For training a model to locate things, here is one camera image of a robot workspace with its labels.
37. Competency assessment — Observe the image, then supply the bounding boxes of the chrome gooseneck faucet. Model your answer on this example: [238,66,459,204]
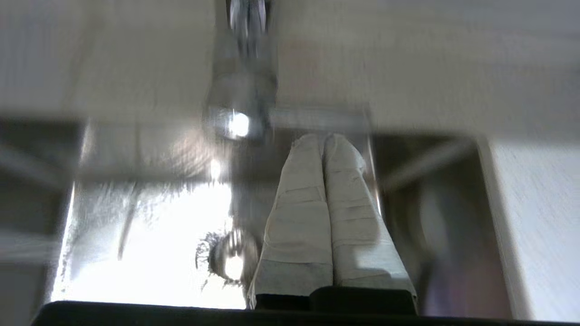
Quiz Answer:
[202,0,377,145]

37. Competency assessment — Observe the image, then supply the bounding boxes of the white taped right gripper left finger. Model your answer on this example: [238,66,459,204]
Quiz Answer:
[247,134,334,309]

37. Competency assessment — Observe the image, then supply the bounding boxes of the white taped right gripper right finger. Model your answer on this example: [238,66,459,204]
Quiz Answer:
[323,134,417,299]

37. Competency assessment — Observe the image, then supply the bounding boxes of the metal sink drain strainer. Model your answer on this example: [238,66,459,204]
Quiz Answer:
[196,229,260,288]

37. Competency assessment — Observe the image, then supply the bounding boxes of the stainless steel sink basin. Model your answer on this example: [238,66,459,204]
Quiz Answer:
[0,115,515,317]

